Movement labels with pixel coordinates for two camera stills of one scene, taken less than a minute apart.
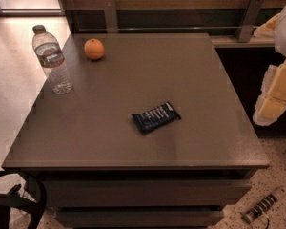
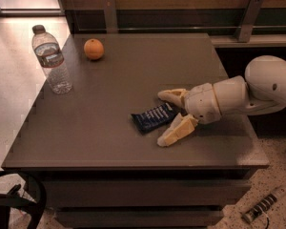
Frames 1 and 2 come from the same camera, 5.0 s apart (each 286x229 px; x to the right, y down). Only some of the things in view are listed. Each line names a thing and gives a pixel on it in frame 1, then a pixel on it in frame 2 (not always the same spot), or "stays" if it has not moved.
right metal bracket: x=245 y=31 stays
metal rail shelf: x=222 y=36 stays
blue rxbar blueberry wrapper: x=155 y=118 stays
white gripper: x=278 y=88 → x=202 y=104
